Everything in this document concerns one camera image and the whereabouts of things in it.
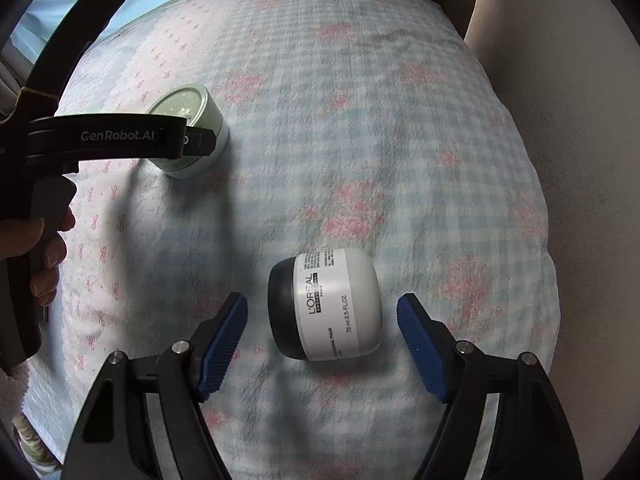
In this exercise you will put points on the white fluffy blanket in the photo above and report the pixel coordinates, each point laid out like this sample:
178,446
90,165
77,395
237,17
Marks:
10,390

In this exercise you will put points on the white jar black lid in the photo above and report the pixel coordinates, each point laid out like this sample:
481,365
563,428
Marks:
340,305

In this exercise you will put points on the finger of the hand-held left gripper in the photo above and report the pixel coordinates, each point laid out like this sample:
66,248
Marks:
75,30
202,143

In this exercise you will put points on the person's left hand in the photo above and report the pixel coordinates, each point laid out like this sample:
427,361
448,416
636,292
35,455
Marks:
35,237

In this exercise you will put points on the striped cloth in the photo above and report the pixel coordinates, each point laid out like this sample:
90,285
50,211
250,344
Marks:
32,440

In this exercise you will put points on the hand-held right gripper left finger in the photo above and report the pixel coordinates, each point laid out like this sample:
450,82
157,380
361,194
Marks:
222,350

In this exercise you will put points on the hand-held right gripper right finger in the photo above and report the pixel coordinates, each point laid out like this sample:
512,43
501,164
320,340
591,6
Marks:
422,350

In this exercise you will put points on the green lid jar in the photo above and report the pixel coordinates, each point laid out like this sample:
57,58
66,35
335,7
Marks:
210,112

